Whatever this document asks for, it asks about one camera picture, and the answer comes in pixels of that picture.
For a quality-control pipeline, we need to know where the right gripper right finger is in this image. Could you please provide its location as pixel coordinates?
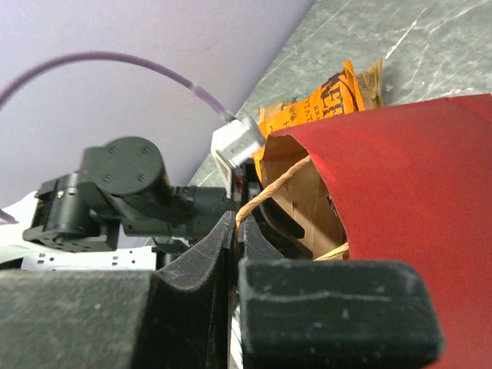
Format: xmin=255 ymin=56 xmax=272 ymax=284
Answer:
xmin=238 ymin=217 xmax=445 ymax=368

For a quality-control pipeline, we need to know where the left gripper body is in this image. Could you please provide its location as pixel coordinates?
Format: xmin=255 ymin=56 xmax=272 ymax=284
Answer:
xmin=226 ymin=161 xmax=263 ymax=212

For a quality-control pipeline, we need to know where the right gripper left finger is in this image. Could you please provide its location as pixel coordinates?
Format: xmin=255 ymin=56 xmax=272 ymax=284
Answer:
xmin=1 ymin=211 xmax=234 ymax=368

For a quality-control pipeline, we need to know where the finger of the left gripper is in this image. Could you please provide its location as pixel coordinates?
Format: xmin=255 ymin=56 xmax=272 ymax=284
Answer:
xmin=253 ymin=198 xmax=313 ymax=260

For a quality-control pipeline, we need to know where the orange honey dijon chip bag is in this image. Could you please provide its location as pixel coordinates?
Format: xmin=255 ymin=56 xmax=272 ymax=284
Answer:
xmin=253 ymin=59 xmax=366 ymax=162

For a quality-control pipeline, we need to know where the red paper bag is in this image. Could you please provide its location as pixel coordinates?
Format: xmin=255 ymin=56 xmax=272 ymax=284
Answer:
xmin=260 ymin=95 xmax=491 ymax=368

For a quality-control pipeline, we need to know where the tan kettle chip bag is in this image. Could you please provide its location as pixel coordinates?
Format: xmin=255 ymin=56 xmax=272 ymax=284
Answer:
xmin=356 ymin=58 xmax=383 ymax=110

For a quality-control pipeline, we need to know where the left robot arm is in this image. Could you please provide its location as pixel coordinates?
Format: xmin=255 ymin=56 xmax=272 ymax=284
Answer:
xmin=1 ymin=137 xmax=262 ymax=274

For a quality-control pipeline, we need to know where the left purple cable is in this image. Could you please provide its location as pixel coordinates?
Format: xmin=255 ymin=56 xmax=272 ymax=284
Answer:
xmin=0 ymin=51 xmax=236 ymax=124

